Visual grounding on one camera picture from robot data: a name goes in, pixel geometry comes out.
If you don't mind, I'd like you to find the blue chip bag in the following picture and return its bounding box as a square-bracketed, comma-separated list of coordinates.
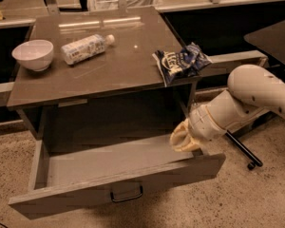
[152, 43, 212, 86]

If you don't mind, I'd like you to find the plastic bottle white label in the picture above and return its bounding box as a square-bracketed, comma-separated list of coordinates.
[61, 34, 115, 66]

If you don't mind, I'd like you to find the grey top drawer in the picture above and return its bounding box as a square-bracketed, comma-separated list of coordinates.
[9, 135, 225, 219]

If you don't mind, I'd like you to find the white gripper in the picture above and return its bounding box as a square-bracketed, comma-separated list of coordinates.
[170, 104, 226, 152]

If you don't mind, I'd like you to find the grey drawer cabinet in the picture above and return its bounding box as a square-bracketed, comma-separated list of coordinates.
[8, 8, 184, 148]

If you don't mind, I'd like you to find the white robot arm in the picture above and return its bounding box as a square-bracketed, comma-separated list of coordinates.
[170, 65, 285, 152]

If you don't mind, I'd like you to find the white bowl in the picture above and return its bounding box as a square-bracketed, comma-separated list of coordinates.
[11, 40, 54, 71]

